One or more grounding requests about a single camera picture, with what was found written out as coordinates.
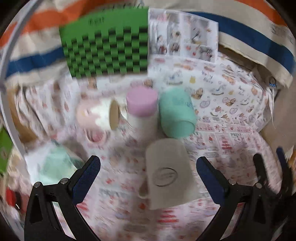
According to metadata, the pale green white mug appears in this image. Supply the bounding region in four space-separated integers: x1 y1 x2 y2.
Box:
145 138 201 210

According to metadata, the pink and white upside-down mug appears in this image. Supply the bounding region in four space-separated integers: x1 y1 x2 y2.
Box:
125 86 159 143

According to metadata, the red cap bottle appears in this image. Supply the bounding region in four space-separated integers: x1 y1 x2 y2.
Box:
6 188 25 213

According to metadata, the tissue pack with leaf print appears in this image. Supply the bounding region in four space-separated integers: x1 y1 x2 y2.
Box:
25 142 84 185

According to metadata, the print patterned tablecloth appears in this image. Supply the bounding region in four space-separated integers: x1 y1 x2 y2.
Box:
4 122 285 241

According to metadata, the bear print cloth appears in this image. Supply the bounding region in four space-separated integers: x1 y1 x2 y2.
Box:
14 52 276 144

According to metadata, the teal mug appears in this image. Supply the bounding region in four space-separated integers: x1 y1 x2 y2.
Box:
159 87 197 138

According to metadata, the striped Hermes blanket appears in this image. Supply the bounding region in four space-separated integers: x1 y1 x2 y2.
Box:
6 1 295 87

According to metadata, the comic picture card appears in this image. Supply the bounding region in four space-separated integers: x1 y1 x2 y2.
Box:
148 8 219 63

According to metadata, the green checkered box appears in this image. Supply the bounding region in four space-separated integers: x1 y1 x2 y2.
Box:
59 7 149 78

